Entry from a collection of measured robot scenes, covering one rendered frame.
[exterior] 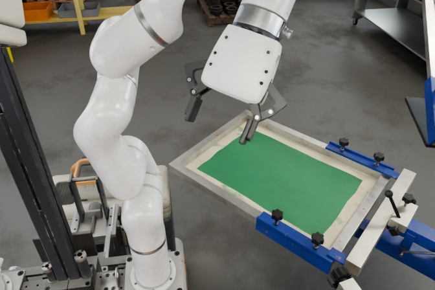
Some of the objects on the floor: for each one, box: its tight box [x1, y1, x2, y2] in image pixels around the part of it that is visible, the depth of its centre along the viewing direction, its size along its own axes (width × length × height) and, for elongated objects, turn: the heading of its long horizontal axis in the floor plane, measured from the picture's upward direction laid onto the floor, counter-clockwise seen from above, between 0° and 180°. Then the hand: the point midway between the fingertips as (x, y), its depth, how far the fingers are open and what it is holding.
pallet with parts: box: [196, 0, 244, 27], centre depth 617 cm, size 88×127×46 cm
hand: (217, 127), depth 57 cm, fingers open, 8 cm apart
